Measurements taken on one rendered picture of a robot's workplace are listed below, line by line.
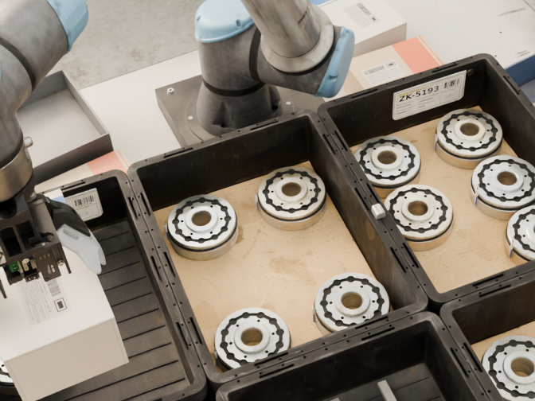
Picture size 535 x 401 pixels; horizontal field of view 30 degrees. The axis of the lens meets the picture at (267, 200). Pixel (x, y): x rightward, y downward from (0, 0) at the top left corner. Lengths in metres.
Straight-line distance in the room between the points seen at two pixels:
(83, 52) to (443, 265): 1.89
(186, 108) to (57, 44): 0.89
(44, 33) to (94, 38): 2.26
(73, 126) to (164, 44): 1.33
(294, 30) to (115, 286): 0.45
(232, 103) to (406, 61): 0.34
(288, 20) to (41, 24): 0.57
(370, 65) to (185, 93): 0.34
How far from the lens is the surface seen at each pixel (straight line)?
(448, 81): 1.60
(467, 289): 1.31
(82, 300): 1.08
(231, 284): 1.44
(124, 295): 1.45
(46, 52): 0.92
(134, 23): 3.20
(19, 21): 0.92
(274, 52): 1.54
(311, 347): 1.25
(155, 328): 1.41
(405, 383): 1.35
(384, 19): 1.89
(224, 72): 1.65
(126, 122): 1.87
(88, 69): 3.07
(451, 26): 2.02
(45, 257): 1.00
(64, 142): 1.78
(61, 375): 1.11
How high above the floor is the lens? 1.99
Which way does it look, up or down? 49 degrees down
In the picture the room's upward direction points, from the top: 6 degrees counter-clockwise
